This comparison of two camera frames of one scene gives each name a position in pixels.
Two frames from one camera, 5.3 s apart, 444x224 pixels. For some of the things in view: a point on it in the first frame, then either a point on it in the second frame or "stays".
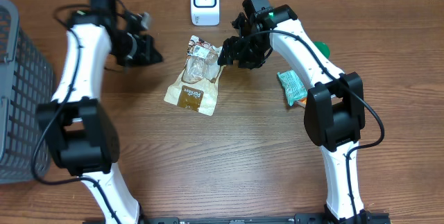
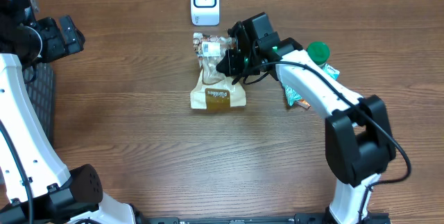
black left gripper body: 144,48 → 64,35
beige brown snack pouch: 196,87 → 216,91
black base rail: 300,218 stays
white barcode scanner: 205,1 stays
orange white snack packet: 302,102 stays
